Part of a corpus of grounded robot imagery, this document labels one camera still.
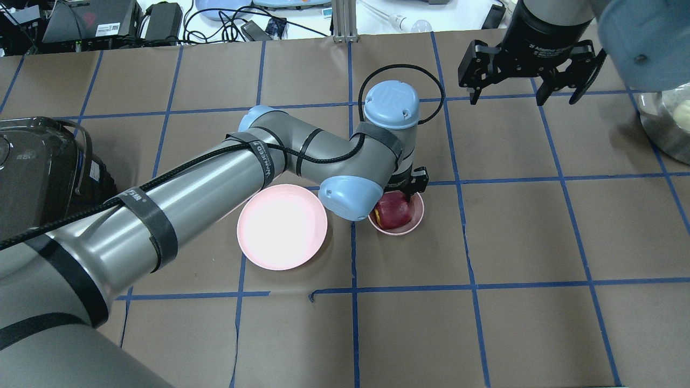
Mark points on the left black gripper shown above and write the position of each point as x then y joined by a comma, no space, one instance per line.
418,181

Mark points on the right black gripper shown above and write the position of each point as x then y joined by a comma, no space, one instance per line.
540,33

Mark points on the small pink bowl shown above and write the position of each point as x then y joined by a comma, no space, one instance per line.
417,211

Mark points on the red apple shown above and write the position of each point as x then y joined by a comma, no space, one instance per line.
392,211

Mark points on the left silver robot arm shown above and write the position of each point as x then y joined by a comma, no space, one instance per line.
59,281

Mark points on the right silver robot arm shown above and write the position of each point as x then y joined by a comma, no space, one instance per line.
647,41

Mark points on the pink plate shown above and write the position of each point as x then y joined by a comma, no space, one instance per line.
282,227

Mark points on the steel pot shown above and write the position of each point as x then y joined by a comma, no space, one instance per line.
665,119

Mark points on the black power adapter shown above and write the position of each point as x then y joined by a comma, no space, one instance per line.
163,24

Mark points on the dark grey rice cooker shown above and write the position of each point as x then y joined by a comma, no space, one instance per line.
49,171

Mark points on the black computer box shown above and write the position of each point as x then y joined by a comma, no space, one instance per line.
91,20

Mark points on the aluminium frame post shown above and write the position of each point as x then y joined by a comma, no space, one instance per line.
343,20

